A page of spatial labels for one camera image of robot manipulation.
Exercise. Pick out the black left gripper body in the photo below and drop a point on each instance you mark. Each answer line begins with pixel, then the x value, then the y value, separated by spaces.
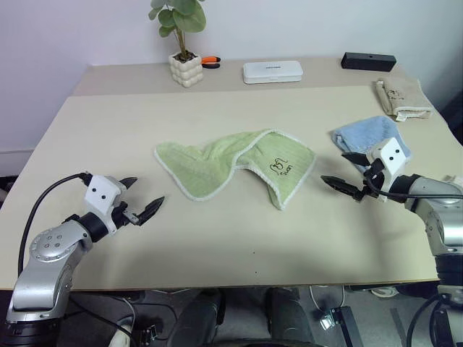
pixel 123 214

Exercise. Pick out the beige folded towel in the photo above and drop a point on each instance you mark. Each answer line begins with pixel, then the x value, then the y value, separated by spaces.
pixel 401 95

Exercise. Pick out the light blue folded towel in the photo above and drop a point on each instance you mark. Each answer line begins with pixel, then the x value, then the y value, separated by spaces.
pixel 369 135

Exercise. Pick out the dark rounded shape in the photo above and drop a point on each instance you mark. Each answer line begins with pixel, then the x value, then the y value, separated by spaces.
pixel 197 318
pixel 287 314

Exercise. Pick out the white bubble plant pot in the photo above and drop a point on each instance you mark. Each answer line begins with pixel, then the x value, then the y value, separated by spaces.
pixel 186 70

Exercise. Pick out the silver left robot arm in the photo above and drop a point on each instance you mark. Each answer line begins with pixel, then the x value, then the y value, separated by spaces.
pixel 43 267

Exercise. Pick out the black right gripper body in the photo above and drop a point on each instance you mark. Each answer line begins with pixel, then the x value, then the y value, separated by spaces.
pixel 372 177

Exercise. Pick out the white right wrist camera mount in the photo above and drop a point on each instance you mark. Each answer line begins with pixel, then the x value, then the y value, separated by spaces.
pixel 392 157

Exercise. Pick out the green leafy plant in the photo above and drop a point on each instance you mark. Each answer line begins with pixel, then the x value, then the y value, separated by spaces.
pixel 179 16

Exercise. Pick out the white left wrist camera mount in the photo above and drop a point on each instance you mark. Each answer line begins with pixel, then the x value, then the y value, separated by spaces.
pixel 101 193

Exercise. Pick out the black rectangular box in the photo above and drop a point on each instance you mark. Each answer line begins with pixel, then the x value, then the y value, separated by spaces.
pixel 369 60

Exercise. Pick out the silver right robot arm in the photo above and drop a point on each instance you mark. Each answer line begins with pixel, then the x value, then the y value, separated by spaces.
pixel 439 217

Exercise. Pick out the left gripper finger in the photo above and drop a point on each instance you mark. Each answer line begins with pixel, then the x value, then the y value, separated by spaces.
pixel 129 182
pixel 152 209

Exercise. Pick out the black metal stand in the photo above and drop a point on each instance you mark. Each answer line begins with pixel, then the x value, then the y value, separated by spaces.
pixel 343 325

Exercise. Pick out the green towel with embroidery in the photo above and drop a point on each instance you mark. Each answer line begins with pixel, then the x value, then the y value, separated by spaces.
pixel 231 162

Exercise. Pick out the white flat plastic case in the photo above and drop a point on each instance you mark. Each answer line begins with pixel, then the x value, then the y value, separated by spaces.
pixel 272 72

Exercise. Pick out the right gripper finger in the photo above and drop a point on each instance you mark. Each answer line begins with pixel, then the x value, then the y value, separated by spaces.
pixel 340 183
pixel 356 158

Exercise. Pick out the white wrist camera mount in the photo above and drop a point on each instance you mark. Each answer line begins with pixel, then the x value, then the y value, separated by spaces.
pixel 392 157
pixel 101 193

